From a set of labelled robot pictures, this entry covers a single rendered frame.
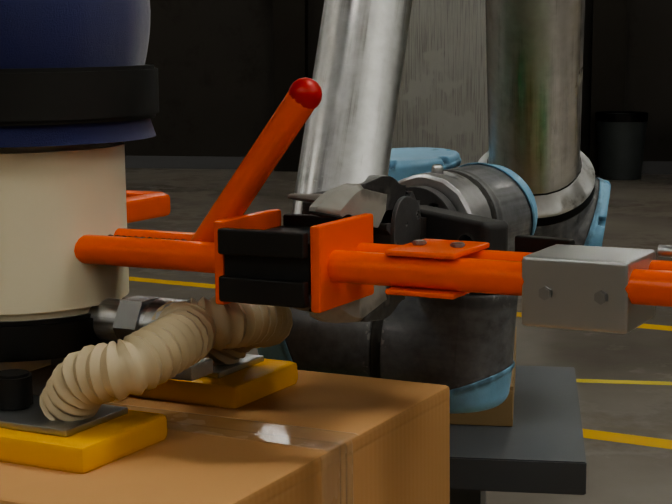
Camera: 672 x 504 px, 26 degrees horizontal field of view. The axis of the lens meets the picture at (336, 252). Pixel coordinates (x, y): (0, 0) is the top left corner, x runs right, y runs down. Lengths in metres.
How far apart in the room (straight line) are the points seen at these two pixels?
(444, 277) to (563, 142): 0.80
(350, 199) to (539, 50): 0.64
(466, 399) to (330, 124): 0.28
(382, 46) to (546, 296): 0.52
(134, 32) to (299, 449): 0.33
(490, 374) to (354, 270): 0.35
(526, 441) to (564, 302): 0.89
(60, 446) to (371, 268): 0.24
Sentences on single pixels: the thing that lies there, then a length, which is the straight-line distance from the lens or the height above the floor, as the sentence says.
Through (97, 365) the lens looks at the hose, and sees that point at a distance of 0.99.
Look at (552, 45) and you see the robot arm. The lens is 1.63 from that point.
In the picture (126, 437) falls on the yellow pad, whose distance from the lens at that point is 1.01.
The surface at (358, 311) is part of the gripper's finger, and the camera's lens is 1.05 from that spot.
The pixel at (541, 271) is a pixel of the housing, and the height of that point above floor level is 1.09.
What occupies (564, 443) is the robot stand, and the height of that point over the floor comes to 0.75.
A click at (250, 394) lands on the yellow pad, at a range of 1.15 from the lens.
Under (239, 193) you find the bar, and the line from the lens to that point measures 1.03.
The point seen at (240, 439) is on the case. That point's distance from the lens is 1.05.
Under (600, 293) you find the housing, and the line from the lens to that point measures 0.90.
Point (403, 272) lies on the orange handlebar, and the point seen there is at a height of 1.08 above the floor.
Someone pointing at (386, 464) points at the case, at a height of 0.92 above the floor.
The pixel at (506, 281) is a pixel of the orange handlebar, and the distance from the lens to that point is 0.93.
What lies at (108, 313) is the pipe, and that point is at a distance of 1.11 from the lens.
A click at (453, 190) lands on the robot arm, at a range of 1.19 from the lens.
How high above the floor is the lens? 1.23
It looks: 8 degrees down
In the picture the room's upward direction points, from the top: straight up
